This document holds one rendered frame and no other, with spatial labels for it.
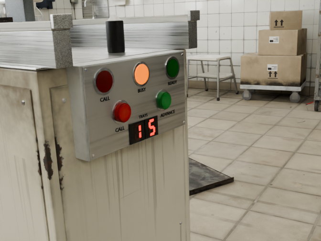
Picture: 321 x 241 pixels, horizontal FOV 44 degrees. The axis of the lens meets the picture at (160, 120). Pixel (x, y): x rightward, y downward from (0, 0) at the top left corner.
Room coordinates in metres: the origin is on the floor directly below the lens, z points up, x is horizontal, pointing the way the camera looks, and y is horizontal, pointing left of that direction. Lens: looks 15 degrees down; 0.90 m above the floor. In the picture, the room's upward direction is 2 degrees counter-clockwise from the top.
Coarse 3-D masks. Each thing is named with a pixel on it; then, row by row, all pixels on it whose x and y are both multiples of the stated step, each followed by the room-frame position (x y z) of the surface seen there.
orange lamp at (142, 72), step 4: (140, 68) 0.63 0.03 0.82; (144, 68) 0.64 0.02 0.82; (136, 72) 0.63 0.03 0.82; (140, 72) 0.63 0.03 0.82; (144, 72) 0.64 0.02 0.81; (148, 72) 0.65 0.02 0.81; (136, 76) 0.62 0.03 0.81; (140, 76) 0.63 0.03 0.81; (144, 76) 0.64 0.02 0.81; (148, 76) 0.65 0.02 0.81; (136, 80) 0.63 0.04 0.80; (140, 80) 0.63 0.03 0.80; (144, 80) 0.64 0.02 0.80
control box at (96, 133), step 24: (72, 72) 0.56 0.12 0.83; (96, 72) 0.57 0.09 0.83; (120, 72) 0.60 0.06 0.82; (72, 96) 0.56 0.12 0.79; (96, 96) 0.56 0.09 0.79; (120, 96) 0.60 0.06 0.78; (144, 96) 0.64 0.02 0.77; (72, 120) 0.56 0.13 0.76; (96, 120) 0.56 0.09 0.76; (144, 120) 0.64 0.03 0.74; (168, 120) 0.69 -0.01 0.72; (96, 144) 0.56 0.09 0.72; (120, 144) 0.60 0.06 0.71
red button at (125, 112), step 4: (120, 104) 0.59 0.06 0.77; (124, 104) 0.59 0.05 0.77; (116, 108) 0.59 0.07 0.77; (120, 108) 0.59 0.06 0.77; (124, 108) 0.59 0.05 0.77; (128, 108) 0.60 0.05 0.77; (116, 112) 0.58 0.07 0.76; (120, 112) 0.59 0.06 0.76; (124, 112) 0.59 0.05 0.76; (128, 112) 0.60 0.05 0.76; (116, 116) 0.58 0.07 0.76; (120, 116) 0.58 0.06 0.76; (124, 116) 0.59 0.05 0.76; (128, 116) 0.60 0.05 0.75; (120, 120) 0.59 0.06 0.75; (124, 120) 0.59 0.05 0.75
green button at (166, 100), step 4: (164, 92) 0.67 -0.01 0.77; (160, 96) 0.66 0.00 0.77; (164, 96) 0.66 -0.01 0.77; (168, 96) 0.67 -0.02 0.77; (160, 100) 0.66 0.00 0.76; (164, 100) 0.66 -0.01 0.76; (168, 100) 0.67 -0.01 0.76; (160, 104) 0.66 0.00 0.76; (164, 104) 0.66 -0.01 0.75; (168, 104) 0.67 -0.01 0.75; (160, 108) 0.67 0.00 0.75; (164, 108) 0.67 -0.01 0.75
